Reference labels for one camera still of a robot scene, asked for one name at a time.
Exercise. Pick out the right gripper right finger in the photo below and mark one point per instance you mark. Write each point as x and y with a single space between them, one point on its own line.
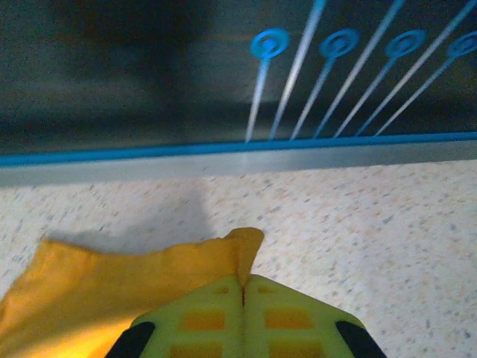
290 328

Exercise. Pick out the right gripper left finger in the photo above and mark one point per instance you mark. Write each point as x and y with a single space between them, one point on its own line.
208 328

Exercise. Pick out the yellow t-shirt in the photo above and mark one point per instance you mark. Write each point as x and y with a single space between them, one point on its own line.
112 283

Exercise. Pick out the blue-trimmed table edge rail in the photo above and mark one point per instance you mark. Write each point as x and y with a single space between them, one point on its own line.
238 164

